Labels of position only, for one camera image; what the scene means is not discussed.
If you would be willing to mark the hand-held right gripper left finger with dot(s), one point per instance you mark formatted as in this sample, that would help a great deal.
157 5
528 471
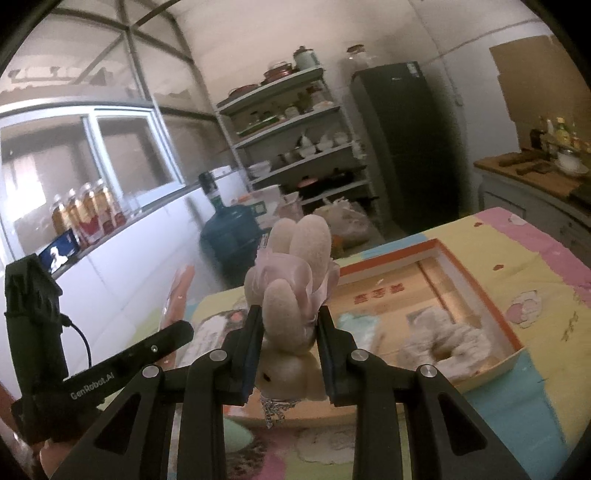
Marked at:
251 350

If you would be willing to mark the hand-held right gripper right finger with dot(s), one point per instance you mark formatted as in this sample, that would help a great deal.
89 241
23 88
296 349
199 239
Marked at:
325 355

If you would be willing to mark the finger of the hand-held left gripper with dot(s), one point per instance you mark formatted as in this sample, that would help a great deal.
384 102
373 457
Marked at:
138 353

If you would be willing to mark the cream plush bunny toy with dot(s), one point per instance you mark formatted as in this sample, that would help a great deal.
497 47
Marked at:
300 249

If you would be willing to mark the orange rimmed cardboard box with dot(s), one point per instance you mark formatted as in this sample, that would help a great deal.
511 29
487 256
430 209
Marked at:
415 277

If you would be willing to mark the person's left hand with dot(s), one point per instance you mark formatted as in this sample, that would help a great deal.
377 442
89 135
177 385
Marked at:
51 454

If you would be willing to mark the pale green tissue pack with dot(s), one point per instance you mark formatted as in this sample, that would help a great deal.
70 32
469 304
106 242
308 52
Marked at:
360 325

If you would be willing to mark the orange plastic packet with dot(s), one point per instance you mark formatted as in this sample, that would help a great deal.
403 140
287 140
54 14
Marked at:
178 295

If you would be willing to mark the lit phone screen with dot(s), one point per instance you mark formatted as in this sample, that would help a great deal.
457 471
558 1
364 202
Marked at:
59 251

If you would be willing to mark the white fluffy cloth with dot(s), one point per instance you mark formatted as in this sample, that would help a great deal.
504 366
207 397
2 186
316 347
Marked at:
443 341

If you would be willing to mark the blue water jug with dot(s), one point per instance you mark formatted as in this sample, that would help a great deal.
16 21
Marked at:
231 230

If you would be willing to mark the clear plastic bag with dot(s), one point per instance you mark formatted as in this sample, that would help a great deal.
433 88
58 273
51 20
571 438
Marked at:
344 219

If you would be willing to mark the red cooking pot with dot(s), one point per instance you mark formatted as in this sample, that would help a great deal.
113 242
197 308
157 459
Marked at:
309 183

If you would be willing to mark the stack of white bowls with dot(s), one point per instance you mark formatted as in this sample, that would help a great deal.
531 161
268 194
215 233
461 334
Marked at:
259 170

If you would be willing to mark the small white bowl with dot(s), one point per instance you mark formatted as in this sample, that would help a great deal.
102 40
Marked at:
307 151
325 144

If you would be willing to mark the sliding glass window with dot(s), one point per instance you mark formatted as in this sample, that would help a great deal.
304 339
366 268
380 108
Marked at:
134 147

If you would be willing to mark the black refrigerator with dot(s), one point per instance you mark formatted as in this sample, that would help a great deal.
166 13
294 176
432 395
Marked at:
406 152

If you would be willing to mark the wooden top kitchen counter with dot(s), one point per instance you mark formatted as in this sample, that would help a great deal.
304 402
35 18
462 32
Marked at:
521 184

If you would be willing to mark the grey metal shelf rack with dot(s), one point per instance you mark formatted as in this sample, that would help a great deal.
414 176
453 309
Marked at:
277 90

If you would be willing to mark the pale green lidded jar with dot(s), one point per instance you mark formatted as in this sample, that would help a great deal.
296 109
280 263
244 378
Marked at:
305 57

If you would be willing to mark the glass jar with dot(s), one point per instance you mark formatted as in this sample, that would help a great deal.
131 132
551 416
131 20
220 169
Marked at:
360 57

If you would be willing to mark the dark sauce bottle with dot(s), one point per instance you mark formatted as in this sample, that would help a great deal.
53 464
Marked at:
535 137

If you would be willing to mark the large white bowl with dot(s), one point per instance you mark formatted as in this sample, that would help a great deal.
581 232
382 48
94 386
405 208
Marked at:
572 162

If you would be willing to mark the clear plastic bottle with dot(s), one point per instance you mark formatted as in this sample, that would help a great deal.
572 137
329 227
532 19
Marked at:
549 131

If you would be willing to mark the yellow green bottle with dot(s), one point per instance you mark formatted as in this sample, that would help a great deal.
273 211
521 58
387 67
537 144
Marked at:
561 132

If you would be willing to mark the brown cardboard wall sheet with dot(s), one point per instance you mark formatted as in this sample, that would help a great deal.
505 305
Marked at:
540 78

